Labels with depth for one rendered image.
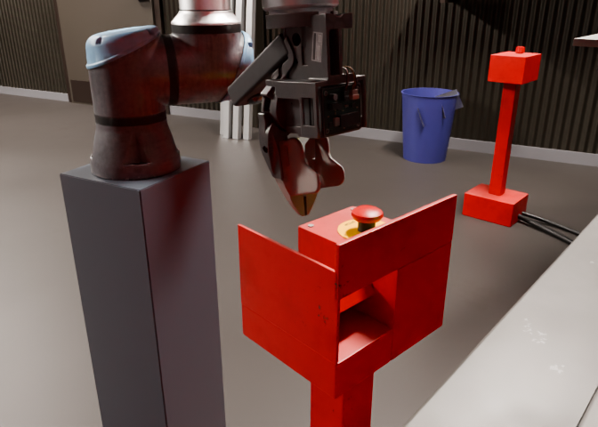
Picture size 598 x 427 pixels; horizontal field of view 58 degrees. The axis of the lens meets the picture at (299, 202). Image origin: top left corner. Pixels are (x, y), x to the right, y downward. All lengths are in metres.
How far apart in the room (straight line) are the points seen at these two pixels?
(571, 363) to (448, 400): 0.08
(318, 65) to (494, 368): 0.32
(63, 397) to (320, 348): 1.24
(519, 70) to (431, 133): 1.13
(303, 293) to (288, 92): 0.20
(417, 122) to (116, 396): 2.83
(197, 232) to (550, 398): 0.78
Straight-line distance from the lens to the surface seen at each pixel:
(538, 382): 0.31
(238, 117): 4.20
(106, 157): 0.92
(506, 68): 2.65
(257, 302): 0.64
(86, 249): 1.01
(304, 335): 0.59
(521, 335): 0.34
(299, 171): 0.56
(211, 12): 0.92
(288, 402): 1.59
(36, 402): 1.75
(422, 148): 3.65
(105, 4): 5.57
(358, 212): 0.66
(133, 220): 0.90
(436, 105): 3.56
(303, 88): 0.51
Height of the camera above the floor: 1.06
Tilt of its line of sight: 21 degrees down
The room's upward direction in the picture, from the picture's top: straight up
